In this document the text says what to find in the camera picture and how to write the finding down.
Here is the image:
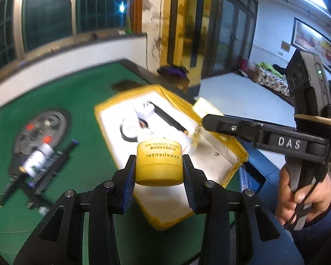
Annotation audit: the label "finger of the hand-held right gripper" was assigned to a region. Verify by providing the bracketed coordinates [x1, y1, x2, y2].
[202, 113, 267, 150]

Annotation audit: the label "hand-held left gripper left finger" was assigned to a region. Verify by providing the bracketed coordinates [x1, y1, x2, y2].
[13, 155, 137, 265]

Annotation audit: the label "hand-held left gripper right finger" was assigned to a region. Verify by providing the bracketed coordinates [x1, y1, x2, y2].
[182, 155, 304, 265]

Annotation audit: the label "yellow round jar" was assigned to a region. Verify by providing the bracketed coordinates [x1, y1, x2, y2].
[135, 138, 184, 187]

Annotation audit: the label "grey white plastic bottle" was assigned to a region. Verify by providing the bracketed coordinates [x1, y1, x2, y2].
[179, 128, 202, 155]

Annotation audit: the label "black stick gold cap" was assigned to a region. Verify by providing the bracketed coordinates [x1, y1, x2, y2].
[151, 102, 190, 135]

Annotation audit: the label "yellow cardboard box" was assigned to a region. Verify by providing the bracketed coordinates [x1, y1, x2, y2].
[94, 84, 249, 231]

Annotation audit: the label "person's right forearm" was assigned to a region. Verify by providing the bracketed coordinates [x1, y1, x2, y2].
[289, 189, 331, 265]

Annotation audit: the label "person's right hand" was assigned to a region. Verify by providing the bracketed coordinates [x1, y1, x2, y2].
[276, 168, 331, 223]

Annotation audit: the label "patterned blanket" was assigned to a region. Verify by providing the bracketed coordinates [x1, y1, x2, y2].
[254, 66, 291, 97]

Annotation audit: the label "black tape roll red core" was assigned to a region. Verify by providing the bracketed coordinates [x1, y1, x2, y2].
[119, 117, 155, 143]

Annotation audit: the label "blue printed box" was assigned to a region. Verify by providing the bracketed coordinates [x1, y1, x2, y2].
[238, 144, 289, 199]

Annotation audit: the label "purple cloth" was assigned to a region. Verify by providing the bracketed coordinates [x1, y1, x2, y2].
[157, 65, 190, 82]

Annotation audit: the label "black stick purple caps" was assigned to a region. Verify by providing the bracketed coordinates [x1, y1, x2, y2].
[30, 139, 79, 188]

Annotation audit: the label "plain black stick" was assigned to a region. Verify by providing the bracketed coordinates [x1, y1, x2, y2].
[26, 155, 69, 209]

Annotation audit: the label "dark glass door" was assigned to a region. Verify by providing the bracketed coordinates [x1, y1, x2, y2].
[210, 0, 259, 76]

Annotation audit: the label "white bottle green label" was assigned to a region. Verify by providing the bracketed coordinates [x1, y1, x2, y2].
[20, 143, 54, 176]

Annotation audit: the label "gold pillar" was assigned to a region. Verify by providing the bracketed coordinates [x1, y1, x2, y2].
[160, 0, 213, 70]

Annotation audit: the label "black stick yellow cap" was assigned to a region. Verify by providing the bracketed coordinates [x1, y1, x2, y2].
[0, 168, 33, 208]

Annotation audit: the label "barred dark window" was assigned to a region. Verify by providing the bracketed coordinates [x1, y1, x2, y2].
[0, 0, 133, 76]

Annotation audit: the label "framed wall painting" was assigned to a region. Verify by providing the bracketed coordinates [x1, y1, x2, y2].
[291, 17, 331, 76]

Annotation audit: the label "black cable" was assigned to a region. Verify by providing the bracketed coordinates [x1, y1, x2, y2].
[283, 103, 331, 231]

